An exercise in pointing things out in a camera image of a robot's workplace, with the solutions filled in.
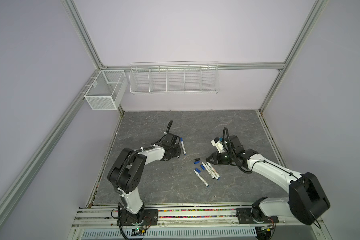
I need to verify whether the white marker pen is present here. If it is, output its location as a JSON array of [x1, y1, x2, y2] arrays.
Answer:
[[202, 162, 216, 179], [194, 170, 209, 187], [207, 162, 220, 180], [181, 138, 187, 156]]

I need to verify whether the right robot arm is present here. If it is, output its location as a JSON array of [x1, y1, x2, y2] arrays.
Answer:
[[206, 136, 331, 225]]

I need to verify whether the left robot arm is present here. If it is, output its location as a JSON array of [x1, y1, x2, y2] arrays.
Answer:
[[107, 133, 182, 215]]

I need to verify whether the white mesh box basket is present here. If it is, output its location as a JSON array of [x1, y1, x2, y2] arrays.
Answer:
[[85, 70, 128, 111]]

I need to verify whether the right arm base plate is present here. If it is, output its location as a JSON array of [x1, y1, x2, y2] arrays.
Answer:
[[235, 207, 279, 224]]

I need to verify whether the white wire wall basket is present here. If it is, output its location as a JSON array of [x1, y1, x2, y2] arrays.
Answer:
[[129, 61, 220, 94]]

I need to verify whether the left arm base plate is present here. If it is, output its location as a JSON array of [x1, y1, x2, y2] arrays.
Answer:
[[119, 209, 159, 226]]

